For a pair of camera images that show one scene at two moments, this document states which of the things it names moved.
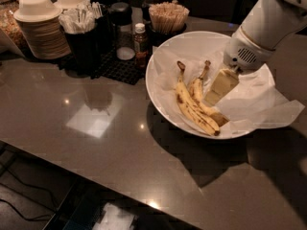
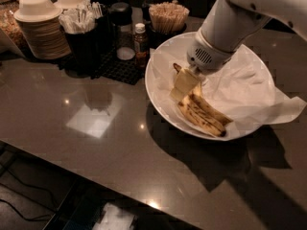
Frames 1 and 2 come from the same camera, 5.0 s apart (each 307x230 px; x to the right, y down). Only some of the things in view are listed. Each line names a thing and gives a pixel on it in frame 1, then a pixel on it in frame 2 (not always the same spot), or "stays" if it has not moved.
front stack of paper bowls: [38, 15] stays
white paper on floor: [114, 218] stays
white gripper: [242, 54] -> [207, 57]
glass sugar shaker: [122, 15] stays
